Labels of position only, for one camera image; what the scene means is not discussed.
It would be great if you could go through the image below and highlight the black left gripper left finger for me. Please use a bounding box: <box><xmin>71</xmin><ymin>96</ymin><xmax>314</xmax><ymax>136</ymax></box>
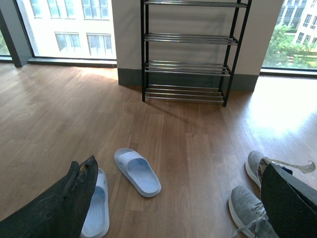
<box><xmin>0</xmin><ymin>156</ymin><xmax>98</xmax><ymax>238</ymax></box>

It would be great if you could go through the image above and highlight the light blue slide sandal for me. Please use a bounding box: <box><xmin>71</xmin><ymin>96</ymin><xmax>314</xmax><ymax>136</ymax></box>
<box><xmin>80</xmin><ymin>168</ymin><xmax>109</xmax><ymax>238</ymax></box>
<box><xmin>114</xmin><ymin>148</ymin><xmax>161</xmax><ymax>198</ymax></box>

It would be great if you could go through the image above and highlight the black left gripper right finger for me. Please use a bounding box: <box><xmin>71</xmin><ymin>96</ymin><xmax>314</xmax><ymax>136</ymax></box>
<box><xmin>257</xmin><ymin>157</ymin><xmax>317</xmax><ymax>238</ymax></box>

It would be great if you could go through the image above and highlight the grey knit sneaker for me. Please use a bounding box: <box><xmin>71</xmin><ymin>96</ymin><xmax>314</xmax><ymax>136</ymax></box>
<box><xmin>228</xmin><ymin>186</ymin><xmax>278</xmax><ymax>238</ymax></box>
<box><xmin>245</xmin><ymin>150</ymin><xmax>293</xmax><ymax>189</ymax></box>

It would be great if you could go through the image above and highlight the black metal shoe rack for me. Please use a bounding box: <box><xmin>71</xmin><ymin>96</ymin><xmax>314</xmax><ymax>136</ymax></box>
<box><xmin>140</xmin><ymin>0</ymin><xmax>252</xmax><ymax>106</ymax></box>

